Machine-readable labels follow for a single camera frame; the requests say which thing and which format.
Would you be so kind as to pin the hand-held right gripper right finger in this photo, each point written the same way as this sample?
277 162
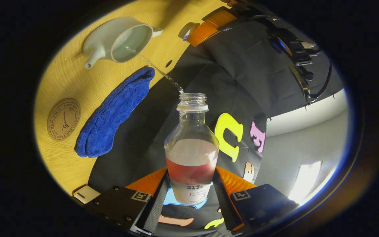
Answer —
224 204

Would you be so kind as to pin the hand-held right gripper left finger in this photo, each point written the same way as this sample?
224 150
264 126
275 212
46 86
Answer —
155 204

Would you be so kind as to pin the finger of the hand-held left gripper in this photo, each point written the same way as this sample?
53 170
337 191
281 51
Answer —
216 12
209 29

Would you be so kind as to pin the white teacup lid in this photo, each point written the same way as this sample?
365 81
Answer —
187 30

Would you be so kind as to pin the clear plastic water bottle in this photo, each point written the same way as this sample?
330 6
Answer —
191 158

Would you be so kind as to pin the white ceramic teacup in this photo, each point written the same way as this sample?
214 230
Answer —
104 36

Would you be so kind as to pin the round wooden coaster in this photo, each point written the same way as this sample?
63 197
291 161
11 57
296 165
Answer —
63 120

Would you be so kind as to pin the blue towel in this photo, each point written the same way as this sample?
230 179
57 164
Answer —
110 115

